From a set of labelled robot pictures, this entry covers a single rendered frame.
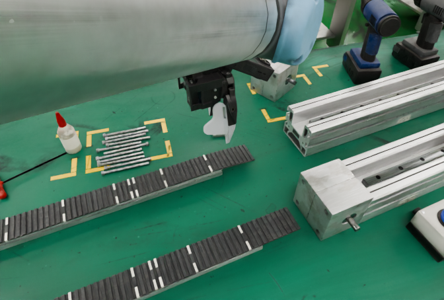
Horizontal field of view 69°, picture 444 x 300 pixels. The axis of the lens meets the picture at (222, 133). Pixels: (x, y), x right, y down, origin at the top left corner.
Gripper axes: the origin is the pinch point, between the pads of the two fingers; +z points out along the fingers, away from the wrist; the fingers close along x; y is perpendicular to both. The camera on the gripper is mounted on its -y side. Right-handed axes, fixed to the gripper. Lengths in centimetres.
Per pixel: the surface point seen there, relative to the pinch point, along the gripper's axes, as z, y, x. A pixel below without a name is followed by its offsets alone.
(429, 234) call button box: 9.6, -27.1, 32.2
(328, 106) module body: 6.9, -29.1, -2.0
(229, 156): 10.6, -1.7, 0.2
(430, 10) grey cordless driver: -4, -71, -16
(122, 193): 10.1, 22.4, 1.2
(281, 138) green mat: 13.7, -17.1, -2.5
